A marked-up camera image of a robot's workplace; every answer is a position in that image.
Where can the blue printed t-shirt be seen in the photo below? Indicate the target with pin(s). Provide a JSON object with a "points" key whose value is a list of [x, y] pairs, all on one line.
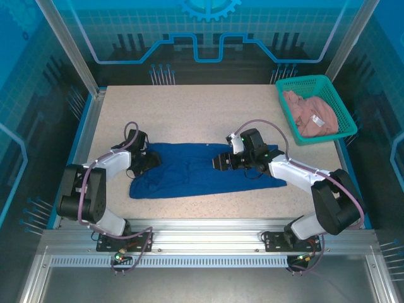
{"points": [[189, 180]]}

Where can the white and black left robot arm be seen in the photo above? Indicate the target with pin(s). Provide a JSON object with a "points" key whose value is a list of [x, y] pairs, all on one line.
{"points": [[94, 199]]}

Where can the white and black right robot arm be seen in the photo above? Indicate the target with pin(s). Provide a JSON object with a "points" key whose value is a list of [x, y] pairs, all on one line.
{"points": [[300, 176]]}

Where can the white garment label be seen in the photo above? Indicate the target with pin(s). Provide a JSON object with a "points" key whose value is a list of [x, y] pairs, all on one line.
{"points": [[317, 120]]}

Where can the pink garment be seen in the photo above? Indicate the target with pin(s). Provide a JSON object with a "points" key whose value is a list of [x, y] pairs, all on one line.
{"points": [[315, 107]]}

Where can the teal plastic mesh basket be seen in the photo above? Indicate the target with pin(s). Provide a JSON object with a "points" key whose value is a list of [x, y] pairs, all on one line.
{"points": [[315, 83]]}

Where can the small LED connector module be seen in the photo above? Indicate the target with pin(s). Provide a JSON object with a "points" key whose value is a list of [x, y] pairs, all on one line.
{"points": [[120, 257], [303, 258]]}

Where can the steel front shelf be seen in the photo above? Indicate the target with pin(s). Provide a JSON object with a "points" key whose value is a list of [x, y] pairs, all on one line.
{"points": [[205, 284]]}

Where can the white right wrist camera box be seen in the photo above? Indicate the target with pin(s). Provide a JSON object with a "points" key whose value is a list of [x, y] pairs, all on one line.
{"points": [[235, 142]]}

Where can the aluminium table side rail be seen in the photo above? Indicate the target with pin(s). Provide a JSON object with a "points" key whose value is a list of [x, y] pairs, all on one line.
{"points": [[93, 110], [341, 151]]}

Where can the aluminium mounting rail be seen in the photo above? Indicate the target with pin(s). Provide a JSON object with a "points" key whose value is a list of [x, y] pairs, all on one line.
{"points": [[205, 236]]}

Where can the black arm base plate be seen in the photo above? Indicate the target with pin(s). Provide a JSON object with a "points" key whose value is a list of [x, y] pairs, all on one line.
{"points": [[140, 240], [274, 243]]}

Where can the aluminium frame post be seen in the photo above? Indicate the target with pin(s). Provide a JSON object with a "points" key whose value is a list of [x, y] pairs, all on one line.
{"points": [[345, 47], [74, 47]]}

